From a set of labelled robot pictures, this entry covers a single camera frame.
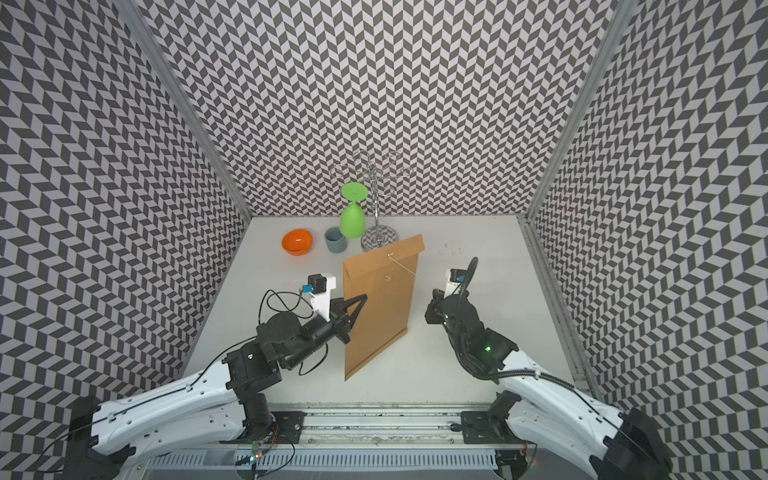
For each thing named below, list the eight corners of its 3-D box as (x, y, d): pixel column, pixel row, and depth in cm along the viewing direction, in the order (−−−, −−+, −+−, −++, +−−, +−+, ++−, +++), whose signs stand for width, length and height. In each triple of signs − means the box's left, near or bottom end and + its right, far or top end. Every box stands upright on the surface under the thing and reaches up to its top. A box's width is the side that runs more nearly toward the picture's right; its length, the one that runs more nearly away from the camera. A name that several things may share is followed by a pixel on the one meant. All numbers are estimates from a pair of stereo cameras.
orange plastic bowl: (284, 255, 109) (279, 245, 104) (289, 238, 114) (285, 228, 109) (310, 255, 109) (306, 245, 104) (314, 239, 114) (310, 228, 109)
